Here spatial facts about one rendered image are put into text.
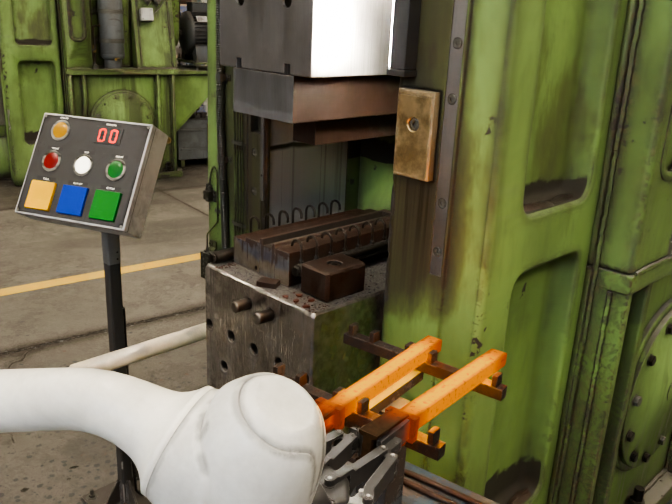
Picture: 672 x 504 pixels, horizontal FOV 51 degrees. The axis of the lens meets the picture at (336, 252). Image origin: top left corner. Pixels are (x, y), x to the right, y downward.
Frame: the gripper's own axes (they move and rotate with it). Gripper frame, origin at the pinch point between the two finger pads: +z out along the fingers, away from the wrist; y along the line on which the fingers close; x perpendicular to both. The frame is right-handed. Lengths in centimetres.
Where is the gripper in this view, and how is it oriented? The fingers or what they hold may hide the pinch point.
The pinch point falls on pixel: (384, 435)
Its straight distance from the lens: 94.1
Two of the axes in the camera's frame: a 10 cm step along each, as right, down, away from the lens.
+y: 8.1, 2.3, -5.3
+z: 5.8, -2.2, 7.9
